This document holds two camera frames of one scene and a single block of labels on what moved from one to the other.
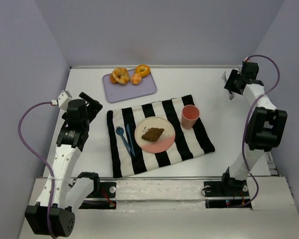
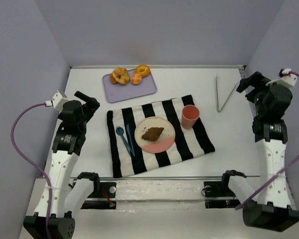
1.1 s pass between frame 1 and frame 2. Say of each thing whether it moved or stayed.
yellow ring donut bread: stayed
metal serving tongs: moved
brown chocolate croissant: stayed
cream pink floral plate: stayed
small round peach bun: stayed
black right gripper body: moved
